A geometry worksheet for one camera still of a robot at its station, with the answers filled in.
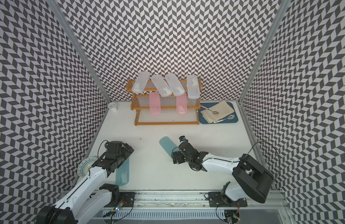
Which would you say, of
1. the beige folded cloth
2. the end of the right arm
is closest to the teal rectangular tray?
the beige folded cloth

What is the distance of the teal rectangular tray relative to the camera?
1.05 meters

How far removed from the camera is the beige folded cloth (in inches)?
42.3

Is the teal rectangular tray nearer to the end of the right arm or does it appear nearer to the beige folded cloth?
the beige folded cloth
